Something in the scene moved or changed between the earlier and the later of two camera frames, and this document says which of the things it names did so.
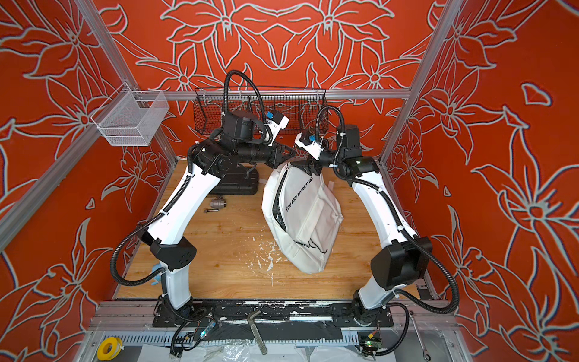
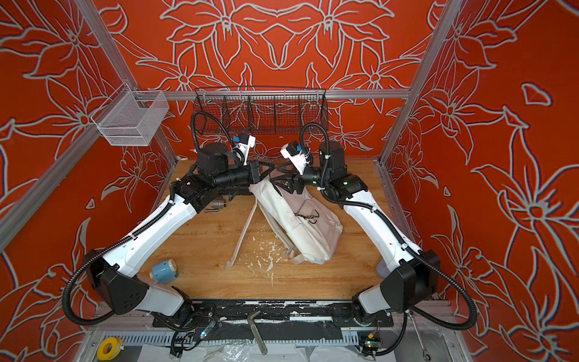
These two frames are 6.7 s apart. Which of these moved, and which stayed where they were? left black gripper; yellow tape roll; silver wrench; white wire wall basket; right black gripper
Moved: right black gripper; left black gripper
Stayed: white wire wall basket; yellow tape roll; silver wrench
